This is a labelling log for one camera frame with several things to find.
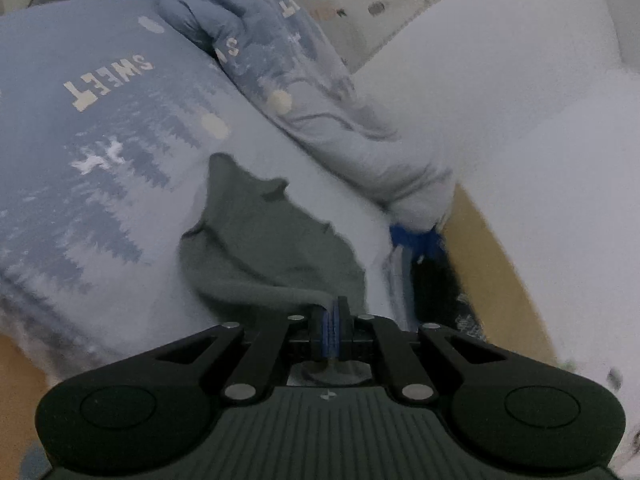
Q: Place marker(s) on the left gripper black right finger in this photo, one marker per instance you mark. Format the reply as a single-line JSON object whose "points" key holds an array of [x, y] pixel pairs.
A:
{"points": [[509, 412]]}

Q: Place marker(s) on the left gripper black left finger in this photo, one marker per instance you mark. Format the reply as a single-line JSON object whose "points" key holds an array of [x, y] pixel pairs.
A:
{"points": [[146, 412]]}

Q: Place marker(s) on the grey green garment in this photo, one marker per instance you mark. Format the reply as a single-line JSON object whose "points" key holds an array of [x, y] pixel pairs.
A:
{"points": [[254, 256]]}

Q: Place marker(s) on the blue printed bed sheet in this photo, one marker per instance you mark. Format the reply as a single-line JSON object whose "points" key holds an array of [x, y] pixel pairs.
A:
{"points": [[108, 119]]}

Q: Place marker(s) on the blue printed duvet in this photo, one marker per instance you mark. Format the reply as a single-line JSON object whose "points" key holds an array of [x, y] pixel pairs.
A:
{"points": [[282, 62]]}

